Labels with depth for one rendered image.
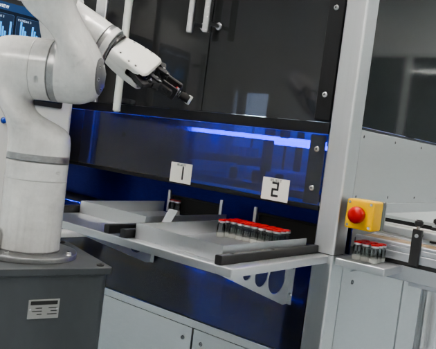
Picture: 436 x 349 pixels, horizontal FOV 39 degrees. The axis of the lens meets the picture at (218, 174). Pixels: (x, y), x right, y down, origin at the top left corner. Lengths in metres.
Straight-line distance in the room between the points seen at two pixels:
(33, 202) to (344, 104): 0.79
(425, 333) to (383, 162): 0.46
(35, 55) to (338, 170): 0.77
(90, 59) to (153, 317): 0.99
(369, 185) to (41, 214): 0.88
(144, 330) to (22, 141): 0.95
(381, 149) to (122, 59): 0.75
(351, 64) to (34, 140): 0.79
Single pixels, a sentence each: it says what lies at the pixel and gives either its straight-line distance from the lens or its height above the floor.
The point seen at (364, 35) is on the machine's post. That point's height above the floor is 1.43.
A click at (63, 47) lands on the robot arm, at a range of 1.17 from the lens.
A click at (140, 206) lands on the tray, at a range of 1.93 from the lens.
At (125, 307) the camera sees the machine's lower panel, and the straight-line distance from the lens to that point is 2.04.
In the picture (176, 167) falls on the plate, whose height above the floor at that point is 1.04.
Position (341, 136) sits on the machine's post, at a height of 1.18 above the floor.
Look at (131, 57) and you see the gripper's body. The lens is 1.40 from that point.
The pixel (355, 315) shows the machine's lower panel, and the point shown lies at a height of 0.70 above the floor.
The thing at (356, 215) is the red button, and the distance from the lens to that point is 1.49.
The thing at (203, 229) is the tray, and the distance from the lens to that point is 1.62.
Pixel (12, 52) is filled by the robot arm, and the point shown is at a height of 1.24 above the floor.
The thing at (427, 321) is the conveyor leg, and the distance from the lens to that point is 1.65.
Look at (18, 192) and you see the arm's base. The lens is 1.21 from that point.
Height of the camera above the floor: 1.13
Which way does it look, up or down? 3 degrees down
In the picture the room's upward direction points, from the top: 7 degrees clockwise
